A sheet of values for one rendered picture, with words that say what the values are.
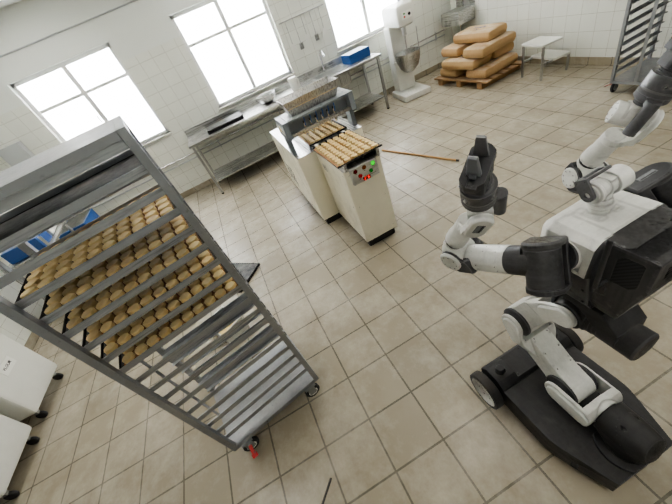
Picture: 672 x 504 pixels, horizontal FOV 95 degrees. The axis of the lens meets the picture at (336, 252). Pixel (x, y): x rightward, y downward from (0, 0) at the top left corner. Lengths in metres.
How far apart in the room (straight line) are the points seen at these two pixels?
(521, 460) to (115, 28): 6.25
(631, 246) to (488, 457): 1.30
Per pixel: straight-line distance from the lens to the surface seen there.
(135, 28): 5.98
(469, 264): 1.12
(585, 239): 1.05
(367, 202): 2.71
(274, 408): 2.20
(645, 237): 1.08
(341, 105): 3.24
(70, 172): 1.27
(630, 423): 1.76
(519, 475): 1.98
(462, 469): 1.98
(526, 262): 1.00
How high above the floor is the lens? 1.93
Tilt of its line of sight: 39 degrees down
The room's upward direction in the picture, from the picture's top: 24 degrees counter-clockwise
